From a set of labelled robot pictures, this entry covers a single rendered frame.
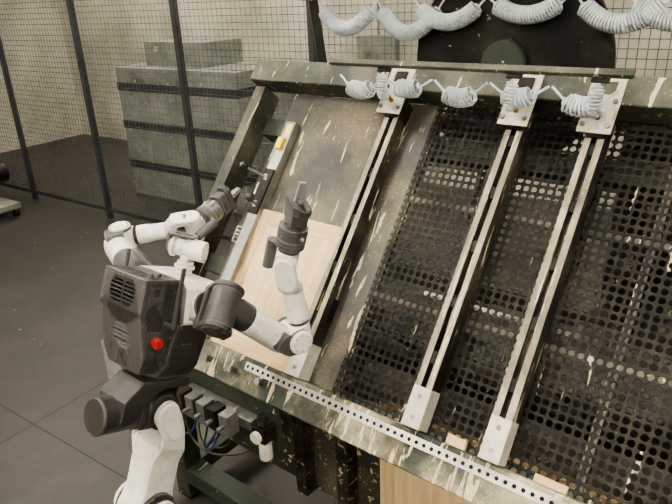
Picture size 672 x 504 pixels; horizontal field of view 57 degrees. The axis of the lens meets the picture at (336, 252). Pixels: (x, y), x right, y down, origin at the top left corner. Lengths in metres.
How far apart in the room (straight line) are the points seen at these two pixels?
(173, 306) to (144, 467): 0.56
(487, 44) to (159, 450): 1.90
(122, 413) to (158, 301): 0.35
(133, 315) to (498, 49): 1.66
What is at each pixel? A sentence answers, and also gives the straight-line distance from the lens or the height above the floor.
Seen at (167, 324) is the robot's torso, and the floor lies 1.27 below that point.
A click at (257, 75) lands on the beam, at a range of 2.83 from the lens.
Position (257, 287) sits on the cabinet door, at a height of 1.09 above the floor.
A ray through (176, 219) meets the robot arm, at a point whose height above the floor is 1.38.
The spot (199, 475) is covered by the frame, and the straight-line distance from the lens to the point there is 2.99.
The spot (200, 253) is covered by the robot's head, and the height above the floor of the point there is 1.42.
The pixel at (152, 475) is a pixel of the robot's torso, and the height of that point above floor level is 0.76.
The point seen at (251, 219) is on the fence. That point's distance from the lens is 2.54.
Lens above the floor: 2.14
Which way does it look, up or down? 23 degrees down
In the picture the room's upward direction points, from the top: 2 degrees counter-clockwise
